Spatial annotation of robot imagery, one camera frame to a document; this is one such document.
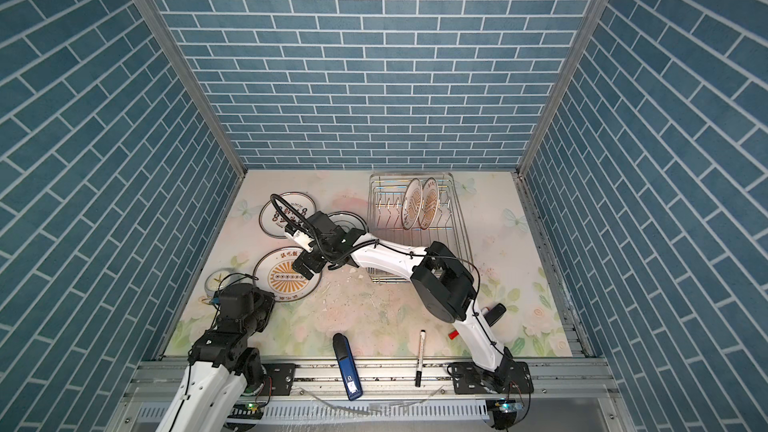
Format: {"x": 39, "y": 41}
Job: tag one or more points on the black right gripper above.
{"x": 306, "y": 258}

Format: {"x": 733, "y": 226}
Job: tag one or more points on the aluminium corner post left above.
{"x": 170, "y": 48}

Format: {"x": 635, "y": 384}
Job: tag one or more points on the blue stapler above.
{"x": 344, "y": 356}

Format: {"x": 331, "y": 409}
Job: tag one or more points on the black white marker pen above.
{"x": 420, "y": 359}

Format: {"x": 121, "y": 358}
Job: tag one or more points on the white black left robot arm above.
{"x": 221, "y": 365}

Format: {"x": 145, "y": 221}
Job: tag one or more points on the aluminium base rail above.
{"x": 561, "y": 394}

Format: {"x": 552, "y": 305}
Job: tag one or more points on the aluminium corner post right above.
{"x": 591, "y": 19}

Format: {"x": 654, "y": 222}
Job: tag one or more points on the white plate orange sunburst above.
{"x": 274, "y": 273}

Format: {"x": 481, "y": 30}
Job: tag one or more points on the steel wire dish rack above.
{"x": 385, "y": 200}

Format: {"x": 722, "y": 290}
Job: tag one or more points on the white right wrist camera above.
{"x": 301, "y": 238}

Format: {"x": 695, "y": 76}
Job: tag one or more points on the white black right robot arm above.
{"x": 443, "y": 283}

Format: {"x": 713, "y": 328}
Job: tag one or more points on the aluminium corner post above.
{"x": 170, "y": 48}
{"x": 591, "y": 19}

